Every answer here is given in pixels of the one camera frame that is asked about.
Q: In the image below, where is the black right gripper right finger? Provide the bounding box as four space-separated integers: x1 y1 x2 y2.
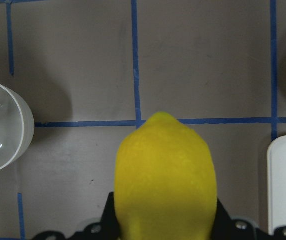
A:
210 200 286 240

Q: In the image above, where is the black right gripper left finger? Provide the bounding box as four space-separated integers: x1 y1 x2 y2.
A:
34 192 120 240

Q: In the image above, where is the yellow lemon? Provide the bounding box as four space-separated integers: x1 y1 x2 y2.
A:
114 112 217 240

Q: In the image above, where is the white ceramic bowl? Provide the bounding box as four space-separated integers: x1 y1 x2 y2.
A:
0 84 34 170

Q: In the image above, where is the white rectangular tray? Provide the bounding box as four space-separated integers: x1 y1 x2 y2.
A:
267 135 286 234

